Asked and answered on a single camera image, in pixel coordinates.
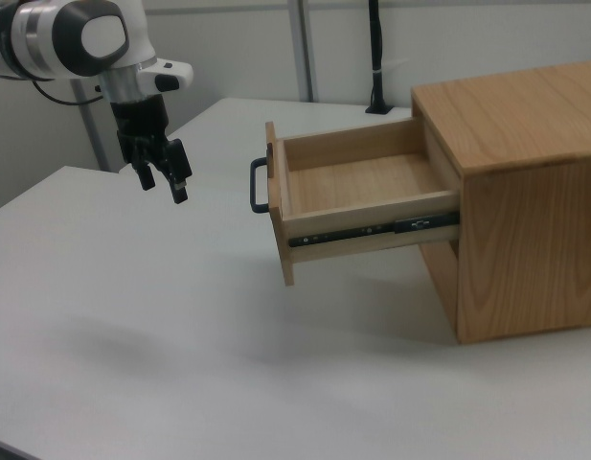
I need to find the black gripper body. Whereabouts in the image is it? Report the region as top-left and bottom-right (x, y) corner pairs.
(108, 94), (175, 167)

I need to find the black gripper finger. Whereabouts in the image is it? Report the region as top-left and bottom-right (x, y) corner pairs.
(153, 138), (192, 206)
(130, 157), (157, 192)

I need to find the wooden cabinet box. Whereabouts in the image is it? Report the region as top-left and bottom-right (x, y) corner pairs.
(409, 57), (591, 345)

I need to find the grey metal partition post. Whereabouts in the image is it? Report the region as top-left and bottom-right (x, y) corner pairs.
(69, 79), (109, 173)
(287, 0), (321, 103)

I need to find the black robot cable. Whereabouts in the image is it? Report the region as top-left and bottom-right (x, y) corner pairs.
(30, 79), (107, 106)

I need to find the wooden drawer with black handle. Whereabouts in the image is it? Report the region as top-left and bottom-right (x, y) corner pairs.
(249, 117), (463, 288)

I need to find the black camera stand pole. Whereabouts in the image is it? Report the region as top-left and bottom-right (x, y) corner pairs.
(364, 0), (394, 115)

